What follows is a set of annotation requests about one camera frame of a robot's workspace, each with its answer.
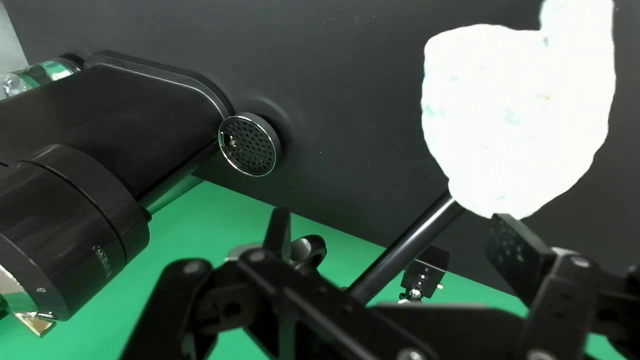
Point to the clear bottle with green liquid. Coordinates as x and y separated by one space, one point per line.
47 71

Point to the black coffee machine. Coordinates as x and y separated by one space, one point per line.
100 121

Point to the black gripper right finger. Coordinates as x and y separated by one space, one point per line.
517 257

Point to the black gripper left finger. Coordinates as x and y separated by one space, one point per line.
313 293

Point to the white towel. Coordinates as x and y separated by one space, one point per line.
521 113

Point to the green screen backdrop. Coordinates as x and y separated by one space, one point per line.
201 226

